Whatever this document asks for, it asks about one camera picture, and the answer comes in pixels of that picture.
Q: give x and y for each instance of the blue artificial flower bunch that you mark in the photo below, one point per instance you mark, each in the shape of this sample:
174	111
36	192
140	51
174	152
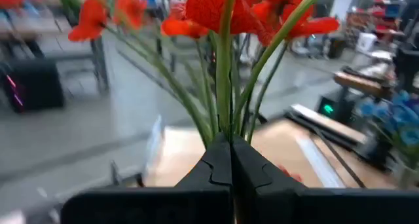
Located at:
402	119

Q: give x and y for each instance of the black computer tower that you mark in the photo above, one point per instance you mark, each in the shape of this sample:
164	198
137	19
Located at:
32	84

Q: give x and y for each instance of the wooden shelf black metal frame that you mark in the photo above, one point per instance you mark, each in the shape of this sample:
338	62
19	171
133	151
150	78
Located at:
278	152

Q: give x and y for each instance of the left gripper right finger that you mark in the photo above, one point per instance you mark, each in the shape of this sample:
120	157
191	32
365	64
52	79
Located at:
311	206

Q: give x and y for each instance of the red artificial flower bunch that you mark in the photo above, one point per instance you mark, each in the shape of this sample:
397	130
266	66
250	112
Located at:
209	8

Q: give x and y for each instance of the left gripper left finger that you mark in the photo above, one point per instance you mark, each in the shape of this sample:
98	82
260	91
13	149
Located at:
163	204

